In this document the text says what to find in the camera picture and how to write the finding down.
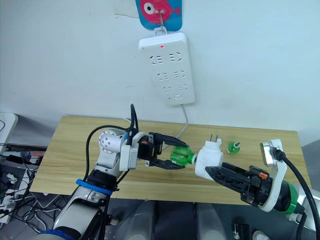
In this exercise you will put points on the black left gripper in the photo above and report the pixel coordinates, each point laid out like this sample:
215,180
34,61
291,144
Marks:
147,150

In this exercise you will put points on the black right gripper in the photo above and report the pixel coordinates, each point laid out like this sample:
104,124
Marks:
260,187

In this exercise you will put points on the white mosquito repellent heater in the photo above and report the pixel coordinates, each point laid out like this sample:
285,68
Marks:
208,160

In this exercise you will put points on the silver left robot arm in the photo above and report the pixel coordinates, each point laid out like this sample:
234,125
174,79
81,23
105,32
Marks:
110,143

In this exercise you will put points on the small black box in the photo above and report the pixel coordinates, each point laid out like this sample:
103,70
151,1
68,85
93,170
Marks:
241,232

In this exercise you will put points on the white power strip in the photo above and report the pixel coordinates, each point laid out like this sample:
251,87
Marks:
167,70

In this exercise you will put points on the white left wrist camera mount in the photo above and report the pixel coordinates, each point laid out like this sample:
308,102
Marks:
127,157

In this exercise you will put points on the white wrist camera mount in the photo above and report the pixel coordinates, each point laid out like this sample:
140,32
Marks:
127,157
277,175

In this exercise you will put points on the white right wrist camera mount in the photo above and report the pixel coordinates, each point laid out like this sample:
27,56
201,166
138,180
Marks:
277,175

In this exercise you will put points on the blue fish wall sticker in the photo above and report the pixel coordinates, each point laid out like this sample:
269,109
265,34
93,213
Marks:
172,17

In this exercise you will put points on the clear metal wall hook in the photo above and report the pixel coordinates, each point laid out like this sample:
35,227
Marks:
161,17

